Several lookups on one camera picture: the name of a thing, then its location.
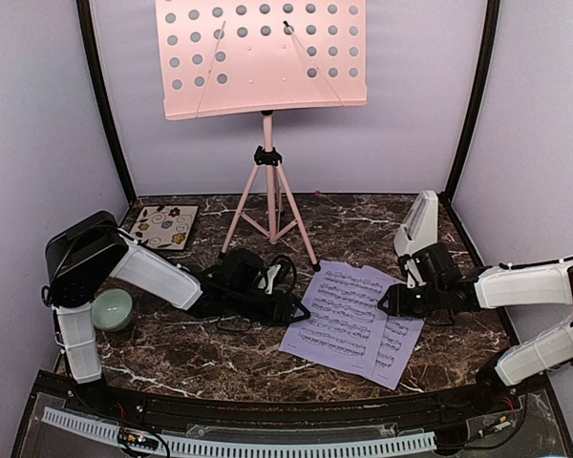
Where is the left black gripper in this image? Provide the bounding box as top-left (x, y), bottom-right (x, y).
top-left (227, 287), bottom-right (310, 325)

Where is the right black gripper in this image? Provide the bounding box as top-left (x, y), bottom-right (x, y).
top-left (378, 281), bottom-right (445, 319)

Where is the purple sheet music page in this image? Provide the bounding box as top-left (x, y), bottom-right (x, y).
top-left (279, 260), bottom-right (398, 377)
top-left (370, 317), bottom-right (424, 390)

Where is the white metronome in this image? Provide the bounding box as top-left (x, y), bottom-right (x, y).
top-left (393, 190), bottom-right (439, 257)

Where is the pink music stand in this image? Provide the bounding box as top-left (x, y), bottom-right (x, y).
top-left (155, 0), bottom-right (368, 271)

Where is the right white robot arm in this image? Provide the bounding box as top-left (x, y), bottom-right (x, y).
top-left (378, 242), bottom-right (573, 414)

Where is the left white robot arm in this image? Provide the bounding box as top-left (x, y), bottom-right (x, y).
top-left (41, 211), bottom-right (311, 416)

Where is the sticker sheet card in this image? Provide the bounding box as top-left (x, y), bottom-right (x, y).
top-left (130, 204), bottom-right (198, 251)

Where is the green ceramic bowl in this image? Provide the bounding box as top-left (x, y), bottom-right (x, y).
top-left (92, 288), bottom-right (133, 332)

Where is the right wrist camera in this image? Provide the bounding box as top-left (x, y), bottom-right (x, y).
top-left (412, 242), bottom-right (462, 290)

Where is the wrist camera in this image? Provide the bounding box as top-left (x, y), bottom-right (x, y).
top-left (412, 242), bottom-right (462, 290)
top-left (218, 248), bottom-right (264, 292)

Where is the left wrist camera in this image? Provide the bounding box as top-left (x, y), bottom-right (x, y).
top-left (218, 248), bottom-right (264, 292)

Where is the white slotted cable duct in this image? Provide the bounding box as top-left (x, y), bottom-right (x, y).
top-left (41, 406), bottom-right (436, 458)

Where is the black front rail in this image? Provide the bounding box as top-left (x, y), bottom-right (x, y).
top-left (28, 369), bottom-right (550, 430)

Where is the right black frame post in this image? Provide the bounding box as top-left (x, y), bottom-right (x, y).
top-left (443, 0), bottom-right (501, 205)

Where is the black frame post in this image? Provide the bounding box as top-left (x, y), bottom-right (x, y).
top-left (443, 0), bottom-right (501, 205)
top-left (75, 0), bottom-right (138, 204)

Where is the left black frame post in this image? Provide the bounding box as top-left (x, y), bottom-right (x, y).
top-left (75, 0), bottom-right (138, 204)

